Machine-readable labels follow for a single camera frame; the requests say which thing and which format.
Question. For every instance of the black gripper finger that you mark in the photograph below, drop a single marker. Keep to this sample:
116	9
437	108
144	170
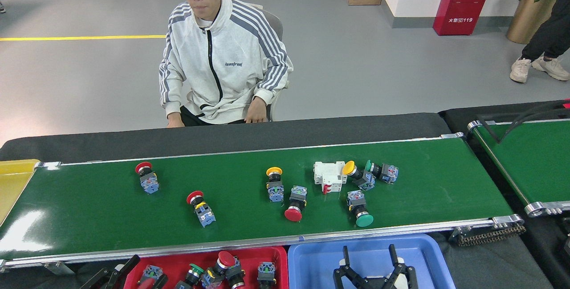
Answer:
349	280
407	280
161	282
107	280

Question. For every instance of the green push button switch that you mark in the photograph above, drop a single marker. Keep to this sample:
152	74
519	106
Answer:
196	270
389	173

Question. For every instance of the black switch with blue block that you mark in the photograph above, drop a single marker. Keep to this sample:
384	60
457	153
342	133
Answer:
266	267
236	276

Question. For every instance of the red push button switch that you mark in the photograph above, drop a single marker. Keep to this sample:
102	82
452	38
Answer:
150	184

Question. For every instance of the yellow push button switch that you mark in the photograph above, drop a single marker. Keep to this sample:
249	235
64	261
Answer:
348	168
276	192

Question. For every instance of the red plastic tray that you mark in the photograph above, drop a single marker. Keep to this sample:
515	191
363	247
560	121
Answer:
169	258

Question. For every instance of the blue plastic tray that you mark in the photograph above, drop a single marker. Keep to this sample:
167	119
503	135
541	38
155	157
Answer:
311	266

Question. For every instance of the long green conveyor belt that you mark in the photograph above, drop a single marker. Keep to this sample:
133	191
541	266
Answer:
401	200

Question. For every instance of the yellow plastic tray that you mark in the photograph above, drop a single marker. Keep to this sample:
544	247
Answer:
11	182

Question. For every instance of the short green conveyor belt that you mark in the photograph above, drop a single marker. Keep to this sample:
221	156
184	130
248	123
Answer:
534	164

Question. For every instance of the person's right hand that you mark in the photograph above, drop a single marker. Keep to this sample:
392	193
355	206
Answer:
175	121

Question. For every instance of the person's left hand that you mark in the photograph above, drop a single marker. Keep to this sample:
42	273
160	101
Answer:
256	111

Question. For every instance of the seated person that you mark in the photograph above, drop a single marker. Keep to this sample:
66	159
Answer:
222	57

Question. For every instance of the grey chair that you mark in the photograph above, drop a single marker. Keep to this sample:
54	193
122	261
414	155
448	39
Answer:
274	22

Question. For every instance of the standing person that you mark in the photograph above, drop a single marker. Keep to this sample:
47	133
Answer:
550	39

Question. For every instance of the red fire extinguisher box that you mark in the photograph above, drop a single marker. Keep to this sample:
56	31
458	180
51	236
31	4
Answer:
464	2

